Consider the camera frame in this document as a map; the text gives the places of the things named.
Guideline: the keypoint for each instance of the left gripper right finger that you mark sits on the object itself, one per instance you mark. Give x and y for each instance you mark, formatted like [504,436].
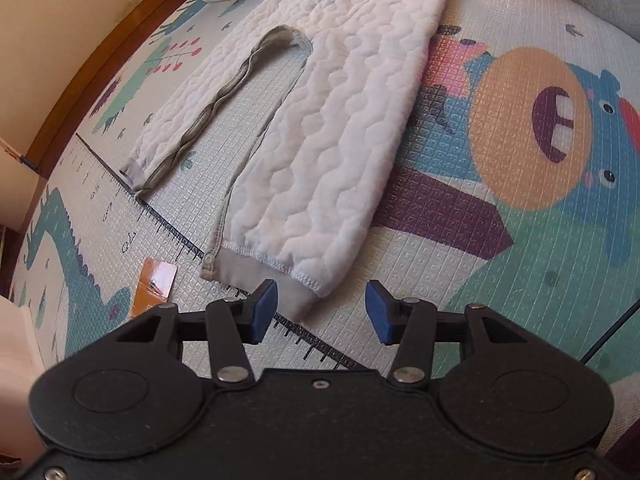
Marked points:
[411,324]

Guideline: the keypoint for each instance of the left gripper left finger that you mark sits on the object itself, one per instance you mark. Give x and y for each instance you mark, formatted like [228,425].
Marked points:
[230,325]

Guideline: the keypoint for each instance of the white quilted baby pants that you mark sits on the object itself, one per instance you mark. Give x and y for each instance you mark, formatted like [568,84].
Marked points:
[305,187]

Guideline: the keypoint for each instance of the orange card on mat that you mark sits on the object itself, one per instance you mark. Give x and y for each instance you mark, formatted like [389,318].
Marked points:
[153,286]

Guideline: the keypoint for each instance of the cartoon printed play mat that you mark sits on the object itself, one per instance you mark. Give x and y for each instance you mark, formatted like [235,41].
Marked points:
[454,150]

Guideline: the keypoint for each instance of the grey slipper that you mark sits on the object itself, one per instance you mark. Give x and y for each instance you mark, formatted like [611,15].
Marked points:
[623,14]

